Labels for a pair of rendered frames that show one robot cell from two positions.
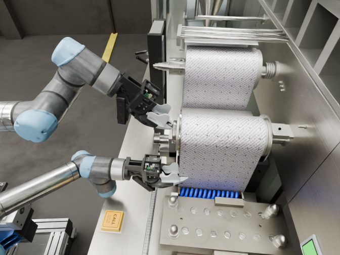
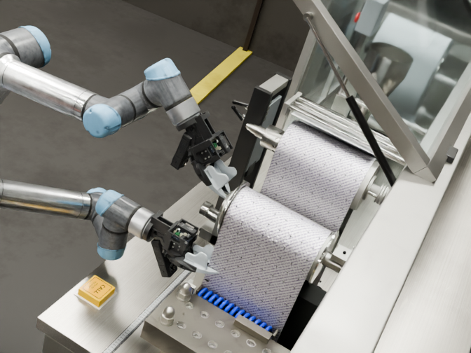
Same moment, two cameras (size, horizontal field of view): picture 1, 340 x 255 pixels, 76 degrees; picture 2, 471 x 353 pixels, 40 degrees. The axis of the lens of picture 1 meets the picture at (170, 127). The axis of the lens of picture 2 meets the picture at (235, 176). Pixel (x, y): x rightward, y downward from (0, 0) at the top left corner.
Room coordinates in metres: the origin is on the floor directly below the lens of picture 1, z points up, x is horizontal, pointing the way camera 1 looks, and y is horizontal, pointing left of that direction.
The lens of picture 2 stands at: (-0.82, -0.29, 2.19)
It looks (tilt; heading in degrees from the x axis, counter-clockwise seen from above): 33 degrees down; 12
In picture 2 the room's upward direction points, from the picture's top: 19 degrees clockwise
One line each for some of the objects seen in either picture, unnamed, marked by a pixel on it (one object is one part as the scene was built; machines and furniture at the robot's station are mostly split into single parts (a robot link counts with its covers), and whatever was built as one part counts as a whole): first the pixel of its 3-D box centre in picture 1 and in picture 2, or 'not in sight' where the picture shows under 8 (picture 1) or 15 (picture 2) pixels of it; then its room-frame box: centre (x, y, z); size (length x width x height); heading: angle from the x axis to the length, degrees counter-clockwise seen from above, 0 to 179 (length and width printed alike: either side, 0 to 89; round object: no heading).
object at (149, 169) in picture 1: (143, 169); (170, 237); (0.42, 0.09, 1.12); 0.12 x 0.08 x 0.09; 85
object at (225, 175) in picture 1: (214, 175); (249, 284); (0.40, -0.15, 1.11); 0.23 x 0.01 x 0.18; 85
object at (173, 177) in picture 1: (174, 177); (202, 261); (0.39, -0.01, 1.11); 0.09 x 0.03 x 0.06; 84
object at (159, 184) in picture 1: (160, 180); (183, 260); (0.39, 0.03, 1.09); 0.09 x 0.05 x 0.02; 84
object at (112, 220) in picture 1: (112, 220); (96, 291); (0.33, 0.22, 0.91); 0.07 x 0.07 x 0.02; 85
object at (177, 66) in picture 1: (177, 67); (275, 139); (0.72, -0.03, 1.34); 0.06 x 0.06 x 0.06; 85
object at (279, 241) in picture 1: (281, 240); not in sight; (0.22, -0.33, 1.05); 0.04 x 0.04 x 0.04
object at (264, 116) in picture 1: (261, 137); (323, 257); (0.45, -0.28, 1.25); 0.15 x 0.01 x 0.15; 175
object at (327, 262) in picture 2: (274, 138); (338, 265); (0.45, -0.32, 1.25); 0.07 x 0.04 x 0.04; 85
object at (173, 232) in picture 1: (173, 230); (168, 314); (0.25, -0.01, 1.05); 0.04 x 0.04 x 0.04
